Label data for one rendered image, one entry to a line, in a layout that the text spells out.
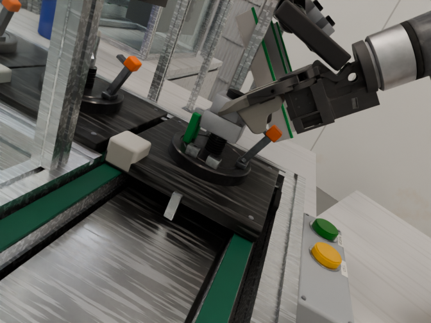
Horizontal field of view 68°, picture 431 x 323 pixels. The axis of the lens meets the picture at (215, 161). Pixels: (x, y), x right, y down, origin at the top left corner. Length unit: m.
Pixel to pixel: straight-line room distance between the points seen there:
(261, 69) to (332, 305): 0.48
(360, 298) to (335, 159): 2.81
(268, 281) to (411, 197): 2.99
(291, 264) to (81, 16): 0.36
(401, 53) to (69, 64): 0.37
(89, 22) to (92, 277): 0.26
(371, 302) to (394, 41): 0.44
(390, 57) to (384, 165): 2.89
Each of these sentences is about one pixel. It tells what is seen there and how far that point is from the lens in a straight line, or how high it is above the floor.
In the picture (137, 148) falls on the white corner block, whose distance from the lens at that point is 0.45.
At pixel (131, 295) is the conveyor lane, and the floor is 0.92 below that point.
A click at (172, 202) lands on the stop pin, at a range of 0.43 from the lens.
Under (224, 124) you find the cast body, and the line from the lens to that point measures 0.49.
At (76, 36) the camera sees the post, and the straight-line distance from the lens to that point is 0.35.
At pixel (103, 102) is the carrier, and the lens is 0.57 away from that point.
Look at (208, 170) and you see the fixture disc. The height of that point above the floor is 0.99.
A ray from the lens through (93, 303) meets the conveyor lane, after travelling 0.35.
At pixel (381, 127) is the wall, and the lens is 3.30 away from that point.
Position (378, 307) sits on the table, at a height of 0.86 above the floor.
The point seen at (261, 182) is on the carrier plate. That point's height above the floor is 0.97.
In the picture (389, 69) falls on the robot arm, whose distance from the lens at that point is 0.46.
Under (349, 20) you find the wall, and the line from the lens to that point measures 3.49.
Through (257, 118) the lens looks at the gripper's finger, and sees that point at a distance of 0.46.
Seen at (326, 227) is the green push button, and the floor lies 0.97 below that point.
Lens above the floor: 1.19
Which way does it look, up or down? 24 degrees down
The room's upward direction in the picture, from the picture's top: 24 degrees clockwise
